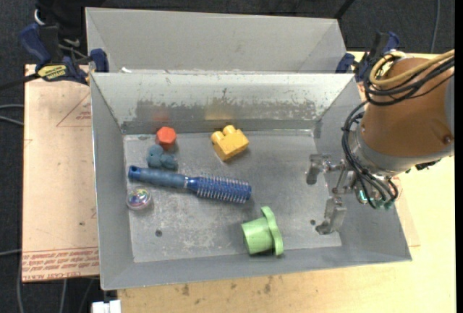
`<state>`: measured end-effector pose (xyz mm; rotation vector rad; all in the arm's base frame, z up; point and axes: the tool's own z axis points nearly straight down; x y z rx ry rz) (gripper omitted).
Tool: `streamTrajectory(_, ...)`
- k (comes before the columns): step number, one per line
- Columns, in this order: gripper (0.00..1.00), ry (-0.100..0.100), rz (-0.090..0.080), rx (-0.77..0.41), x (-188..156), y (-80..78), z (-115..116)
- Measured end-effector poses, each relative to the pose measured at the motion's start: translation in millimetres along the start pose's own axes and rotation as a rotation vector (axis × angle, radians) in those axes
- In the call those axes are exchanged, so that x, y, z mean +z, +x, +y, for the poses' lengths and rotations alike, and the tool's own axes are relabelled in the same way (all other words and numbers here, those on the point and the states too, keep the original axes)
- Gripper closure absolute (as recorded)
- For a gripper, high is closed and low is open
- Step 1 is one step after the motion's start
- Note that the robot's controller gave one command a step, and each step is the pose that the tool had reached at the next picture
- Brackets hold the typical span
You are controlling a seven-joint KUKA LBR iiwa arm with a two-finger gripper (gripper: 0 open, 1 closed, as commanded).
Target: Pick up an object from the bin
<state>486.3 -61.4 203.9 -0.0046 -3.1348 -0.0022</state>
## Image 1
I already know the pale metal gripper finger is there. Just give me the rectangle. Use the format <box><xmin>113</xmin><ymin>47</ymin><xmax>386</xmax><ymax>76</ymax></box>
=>
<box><xmin>315</xmin><ymin>197</ymin><xmax>348</xmax><ymax>236</ymax></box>
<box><xmin>305</xmin><ymin>153</ymin><xmax>344</xmax><ymax>186</ymax></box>

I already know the green plastic cup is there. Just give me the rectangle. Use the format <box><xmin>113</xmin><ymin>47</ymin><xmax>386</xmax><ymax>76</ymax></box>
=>
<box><xmin>240</xmin><ymin>205</ymin><xmax>285</xmax><ymax>257</ymax></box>

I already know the yellow toy brick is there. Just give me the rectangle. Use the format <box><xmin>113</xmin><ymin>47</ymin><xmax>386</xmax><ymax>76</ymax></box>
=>
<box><xmin>211</xmin><ymin>124</ymin><xmax>250</xmax><ymax>163</ymax></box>

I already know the grey metal bin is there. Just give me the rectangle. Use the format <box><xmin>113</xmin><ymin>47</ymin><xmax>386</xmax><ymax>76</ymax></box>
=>
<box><xmin>85</xmin><ymin>7</ymin><xmax>412</xmax><ymax>291</ymax></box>

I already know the blue hairbrush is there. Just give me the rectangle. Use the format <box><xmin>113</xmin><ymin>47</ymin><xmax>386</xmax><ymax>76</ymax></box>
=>
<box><xmin>127</xmin><ymin>165</ymin><xmax>253</xmax><ymax>204</ymax></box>

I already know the orange hexagonal block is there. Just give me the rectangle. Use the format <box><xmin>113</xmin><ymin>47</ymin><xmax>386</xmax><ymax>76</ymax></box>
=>
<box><xmin>155</xmin><ymin>126</ymin><xmax>179</xmax><ymax>152</ymax></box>

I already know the teal rubber toy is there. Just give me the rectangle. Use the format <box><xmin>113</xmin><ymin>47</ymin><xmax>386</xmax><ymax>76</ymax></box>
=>
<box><xmin>145</xmin><ymin>144</ymin><xmax>179</xmax><ymax>171</ymax></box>

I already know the iridescent shiny ball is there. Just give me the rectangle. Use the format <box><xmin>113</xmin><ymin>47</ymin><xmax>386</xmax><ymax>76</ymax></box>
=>
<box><xmin>125</xmin><ymin>188</ymin><xmax>154</xmax><ymax>212</ymax></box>

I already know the brown cardboard board red print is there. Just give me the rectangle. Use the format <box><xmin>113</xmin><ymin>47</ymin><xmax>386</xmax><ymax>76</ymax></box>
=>
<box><xmin>21</xmin><ymin>64</ymin><xmax>101</xmax><ymax>283</ymax></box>

